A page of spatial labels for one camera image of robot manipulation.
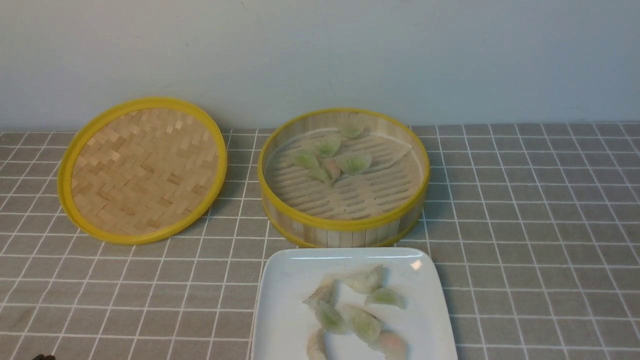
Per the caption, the bamboo steamer basket yellow rim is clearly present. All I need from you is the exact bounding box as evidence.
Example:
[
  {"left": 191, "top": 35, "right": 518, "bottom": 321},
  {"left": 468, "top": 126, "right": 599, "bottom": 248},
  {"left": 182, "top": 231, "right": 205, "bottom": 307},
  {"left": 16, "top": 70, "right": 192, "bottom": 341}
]
[{"left": 257, "top": 108, "right": 431, "bottom": 248}]

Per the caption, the small green dumpling in steamer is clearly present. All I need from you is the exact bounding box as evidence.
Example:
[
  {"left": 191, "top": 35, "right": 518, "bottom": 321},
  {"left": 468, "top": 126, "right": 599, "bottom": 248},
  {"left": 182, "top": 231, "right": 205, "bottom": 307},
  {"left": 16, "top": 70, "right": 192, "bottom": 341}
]
[{"left": 306, "top": 167, "right": 333, "bottom": 185}]

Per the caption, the green dumpling right in steamer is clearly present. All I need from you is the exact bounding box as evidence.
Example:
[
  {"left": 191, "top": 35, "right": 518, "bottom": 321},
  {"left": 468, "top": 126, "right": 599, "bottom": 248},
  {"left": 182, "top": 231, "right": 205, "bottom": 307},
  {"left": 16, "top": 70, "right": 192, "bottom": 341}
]
[{"left": 335, "top": 153, "right": 373, "bottom": 176}]

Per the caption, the pink dumpling in steamer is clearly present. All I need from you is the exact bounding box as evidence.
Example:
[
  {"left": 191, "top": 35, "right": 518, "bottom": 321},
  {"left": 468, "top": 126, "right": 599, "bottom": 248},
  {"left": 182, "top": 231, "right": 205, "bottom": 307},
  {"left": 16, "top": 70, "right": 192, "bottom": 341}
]
[{"left": 322, "top": 157, "right": 342, "bottom": 183}]

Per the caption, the green dumpling plate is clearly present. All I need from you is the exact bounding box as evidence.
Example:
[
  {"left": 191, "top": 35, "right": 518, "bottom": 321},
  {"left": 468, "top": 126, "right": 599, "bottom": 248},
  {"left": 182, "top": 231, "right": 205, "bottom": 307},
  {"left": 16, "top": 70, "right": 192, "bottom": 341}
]
[
  {"left": 340, "top": 304, "right": 383, "bottom": 344},
  {"left": 314, "top": 300, "right": 350, "bottom": 335},
  {"left": 364, "top": 287, "right": 406, "bottom": 310}
]

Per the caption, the green dumpling upper middle steamer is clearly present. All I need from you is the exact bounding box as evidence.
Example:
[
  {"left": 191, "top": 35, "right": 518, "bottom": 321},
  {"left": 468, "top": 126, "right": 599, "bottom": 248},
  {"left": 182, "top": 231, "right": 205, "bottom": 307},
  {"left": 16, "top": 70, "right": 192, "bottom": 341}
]
[{"left": 311, "top": 134, "right": 342, "bottom": 158}]

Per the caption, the white square plate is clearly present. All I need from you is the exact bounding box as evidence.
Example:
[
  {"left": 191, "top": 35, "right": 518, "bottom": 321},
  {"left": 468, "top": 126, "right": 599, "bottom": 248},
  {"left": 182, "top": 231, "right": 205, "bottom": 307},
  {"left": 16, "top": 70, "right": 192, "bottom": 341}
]
[{"left": 251, "top": 247, "right": 458, "bottom": 360}]

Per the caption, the green dumpling top in steamer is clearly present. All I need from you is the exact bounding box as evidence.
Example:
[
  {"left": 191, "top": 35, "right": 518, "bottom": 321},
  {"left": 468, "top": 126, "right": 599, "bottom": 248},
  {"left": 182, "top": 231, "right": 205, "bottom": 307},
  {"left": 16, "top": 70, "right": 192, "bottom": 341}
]
[{"left": 339, "top": 120, "right": 365, "bottom": 140}]

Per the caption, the pink dumpling on plate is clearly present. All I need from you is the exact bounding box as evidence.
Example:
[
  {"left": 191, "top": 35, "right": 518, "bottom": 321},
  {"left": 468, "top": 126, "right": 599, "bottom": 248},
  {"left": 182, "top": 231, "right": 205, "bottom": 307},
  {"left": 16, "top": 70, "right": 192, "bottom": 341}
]
[{"left": 368, "top": 331, "right": 408, "bottom": 360}]

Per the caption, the pale dumpling plate bottom left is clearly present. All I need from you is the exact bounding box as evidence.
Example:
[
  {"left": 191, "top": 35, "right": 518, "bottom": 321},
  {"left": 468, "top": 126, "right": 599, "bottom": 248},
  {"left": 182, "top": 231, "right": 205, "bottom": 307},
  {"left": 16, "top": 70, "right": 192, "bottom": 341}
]
[{"left": 306, "top": 328, "right": 329, "bottom": 360}]

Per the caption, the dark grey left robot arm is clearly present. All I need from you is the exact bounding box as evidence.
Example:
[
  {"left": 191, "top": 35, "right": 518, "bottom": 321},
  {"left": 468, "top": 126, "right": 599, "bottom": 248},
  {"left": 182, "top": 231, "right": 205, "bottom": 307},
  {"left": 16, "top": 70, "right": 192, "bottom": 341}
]
[{"left": 32, "top": 354, "right": 57, "bottom": 360}]

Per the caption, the woven bamboo steamer lid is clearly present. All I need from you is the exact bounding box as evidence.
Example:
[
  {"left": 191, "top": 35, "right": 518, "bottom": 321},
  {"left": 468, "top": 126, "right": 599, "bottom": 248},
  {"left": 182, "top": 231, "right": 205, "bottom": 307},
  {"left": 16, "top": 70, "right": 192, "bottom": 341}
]
[{"left": 56, "top": 96, "right": 228, "bottom": 246}]

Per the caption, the green dumpling left in steamer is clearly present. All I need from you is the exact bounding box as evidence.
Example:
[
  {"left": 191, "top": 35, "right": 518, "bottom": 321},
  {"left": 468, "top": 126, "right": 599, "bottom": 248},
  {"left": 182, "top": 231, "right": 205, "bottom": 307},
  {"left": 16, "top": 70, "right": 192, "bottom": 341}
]
[{"left": 289, "top": 148, "right": 320, "bottom": 170}]

